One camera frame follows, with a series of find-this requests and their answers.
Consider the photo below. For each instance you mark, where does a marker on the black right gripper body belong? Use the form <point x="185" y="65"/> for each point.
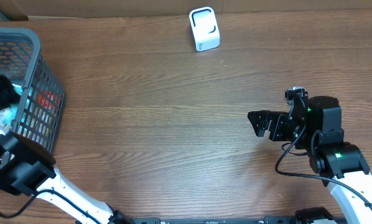
<point x="285" y="129"/>

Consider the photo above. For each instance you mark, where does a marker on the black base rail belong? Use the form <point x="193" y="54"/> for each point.
<point x="265" y="220"/>

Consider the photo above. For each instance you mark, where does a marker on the grey plastic mesh basket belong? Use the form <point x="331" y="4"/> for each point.
<point x="43" y="97"/>

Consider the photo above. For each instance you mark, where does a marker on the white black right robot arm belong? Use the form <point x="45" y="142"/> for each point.
<point x="314" y="127"/>

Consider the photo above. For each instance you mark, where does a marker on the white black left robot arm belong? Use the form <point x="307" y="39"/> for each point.
<point x="27" y="168"/>

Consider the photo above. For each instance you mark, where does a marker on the white barcode scanner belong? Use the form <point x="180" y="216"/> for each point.
<point x="204" y="28"/>

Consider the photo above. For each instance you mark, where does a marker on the teal wet wipes pack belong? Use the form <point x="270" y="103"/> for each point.
<point x="8" y="113"/>

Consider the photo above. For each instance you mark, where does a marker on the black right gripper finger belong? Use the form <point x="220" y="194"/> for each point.
<point x="260" y="127"/>
<point x="260" y="118"/>

